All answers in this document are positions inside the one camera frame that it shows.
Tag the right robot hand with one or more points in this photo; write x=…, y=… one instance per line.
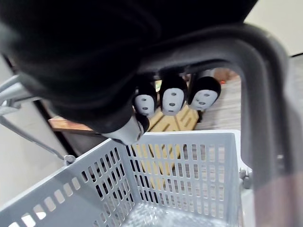
x=78, y=54

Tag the grey plastic shopping basket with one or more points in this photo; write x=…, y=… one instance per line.
x=184, y=139

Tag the wooden shelf board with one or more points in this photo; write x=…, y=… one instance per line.
x=68, y=125

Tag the slotted wooden crate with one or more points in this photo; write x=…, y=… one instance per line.
x=184, y=120

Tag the small orange object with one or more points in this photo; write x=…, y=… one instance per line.
x=222, y=82

